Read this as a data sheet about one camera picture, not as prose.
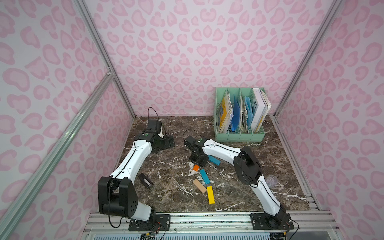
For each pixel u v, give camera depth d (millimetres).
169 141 768
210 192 821
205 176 879
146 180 859
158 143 706
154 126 666
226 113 927
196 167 918
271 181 866
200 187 843
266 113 929
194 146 717
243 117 927
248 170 567
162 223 732
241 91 984
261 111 927
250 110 900
